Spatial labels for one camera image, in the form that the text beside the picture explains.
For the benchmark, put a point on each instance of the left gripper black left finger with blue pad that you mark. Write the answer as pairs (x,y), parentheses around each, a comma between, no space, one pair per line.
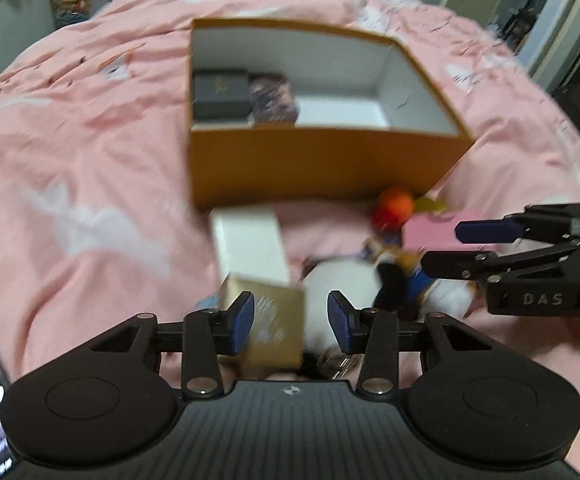
(201,338)

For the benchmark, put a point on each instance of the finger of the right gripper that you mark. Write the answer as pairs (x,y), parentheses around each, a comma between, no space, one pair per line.
(499,229)
(469,262)

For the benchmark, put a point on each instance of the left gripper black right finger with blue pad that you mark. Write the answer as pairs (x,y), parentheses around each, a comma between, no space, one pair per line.
(377,335)

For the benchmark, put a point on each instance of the white black plush dog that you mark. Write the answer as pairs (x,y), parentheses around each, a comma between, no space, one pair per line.
(396,282)

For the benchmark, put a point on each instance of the gold patterned small box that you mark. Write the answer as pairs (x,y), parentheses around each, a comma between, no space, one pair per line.
(276,339)

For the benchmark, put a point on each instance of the white glasses case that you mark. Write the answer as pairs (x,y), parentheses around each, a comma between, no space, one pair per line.
(248,243)

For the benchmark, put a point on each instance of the black rectangular box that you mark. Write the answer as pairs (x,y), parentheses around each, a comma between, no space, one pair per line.
(220,95)

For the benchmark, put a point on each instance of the dark illustrated card box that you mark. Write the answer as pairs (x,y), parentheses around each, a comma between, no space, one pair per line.
(272,100)

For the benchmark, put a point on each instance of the orange haired plush doll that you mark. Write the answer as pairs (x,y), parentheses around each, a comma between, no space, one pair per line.
(404,227)

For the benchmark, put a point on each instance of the pink printed bed quilt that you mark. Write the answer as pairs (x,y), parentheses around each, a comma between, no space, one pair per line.
(95,223)

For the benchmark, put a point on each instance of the orange cardboard box white inside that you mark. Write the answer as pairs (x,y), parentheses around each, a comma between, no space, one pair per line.
(369,117)

